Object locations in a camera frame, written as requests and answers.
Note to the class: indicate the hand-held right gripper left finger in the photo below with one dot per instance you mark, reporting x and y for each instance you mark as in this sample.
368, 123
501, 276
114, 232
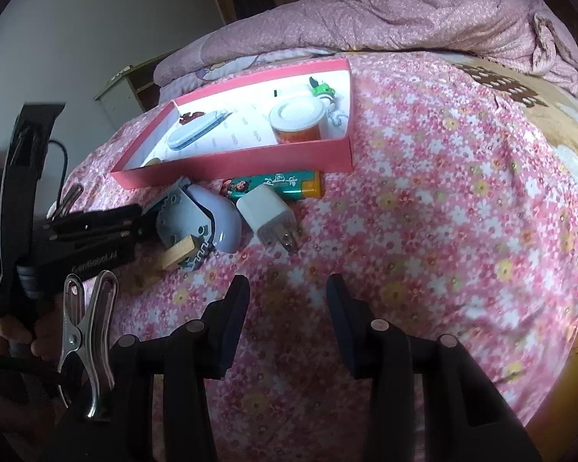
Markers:
231, 322

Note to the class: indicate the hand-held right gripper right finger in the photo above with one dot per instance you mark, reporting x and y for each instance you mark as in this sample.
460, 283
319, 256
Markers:
342, 327

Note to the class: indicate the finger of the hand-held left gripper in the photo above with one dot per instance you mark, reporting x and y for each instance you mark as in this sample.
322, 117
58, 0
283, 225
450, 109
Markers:
96, 238
101, 216

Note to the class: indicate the wooden block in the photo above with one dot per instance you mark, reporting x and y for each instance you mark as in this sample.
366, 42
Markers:
176, 255

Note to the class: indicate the grey plastic plate with holes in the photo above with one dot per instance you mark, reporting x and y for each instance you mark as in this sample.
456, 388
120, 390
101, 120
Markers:
183, 216

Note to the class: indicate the purple curved holder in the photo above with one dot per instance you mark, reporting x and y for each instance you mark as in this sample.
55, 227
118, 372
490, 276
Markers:
221, 226

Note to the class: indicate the white charger plug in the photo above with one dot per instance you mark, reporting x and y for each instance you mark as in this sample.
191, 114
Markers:
265, 211

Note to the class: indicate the grey oval case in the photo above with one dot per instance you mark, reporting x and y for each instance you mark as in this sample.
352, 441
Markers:
188, 137

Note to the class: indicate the small brown cartoon charm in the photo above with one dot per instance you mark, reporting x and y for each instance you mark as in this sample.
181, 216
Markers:
191, 117

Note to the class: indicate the green cartoon lighter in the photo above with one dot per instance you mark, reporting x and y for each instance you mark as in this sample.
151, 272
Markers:
279, 184

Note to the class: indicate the pink cardboard box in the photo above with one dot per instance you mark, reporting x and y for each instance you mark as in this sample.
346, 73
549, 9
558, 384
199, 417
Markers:
269, 159

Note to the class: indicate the white bottle with orange label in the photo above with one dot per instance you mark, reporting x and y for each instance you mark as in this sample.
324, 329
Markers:
296, 115

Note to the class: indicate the person's left hand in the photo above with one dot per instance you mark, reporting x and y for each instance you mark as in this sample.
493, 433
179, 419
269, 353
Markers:
7, 333

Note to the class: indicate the metal spring clip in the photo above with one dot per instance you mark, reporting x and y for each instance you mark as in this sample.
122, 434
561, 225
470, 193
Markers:
86, 337

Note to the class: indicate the bedside cabinet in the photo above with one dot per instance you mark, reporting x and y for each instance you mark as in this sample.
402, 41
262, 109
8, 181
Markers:
118, 98

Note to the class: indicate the dark hanging coat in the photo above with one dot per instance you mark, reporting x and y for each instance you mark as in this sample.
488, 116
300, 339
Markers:
250, 2

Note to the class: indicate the pink quilt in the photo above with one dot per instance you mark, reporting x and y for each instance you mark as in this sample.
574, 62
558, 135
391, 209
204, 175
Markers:
366, 19

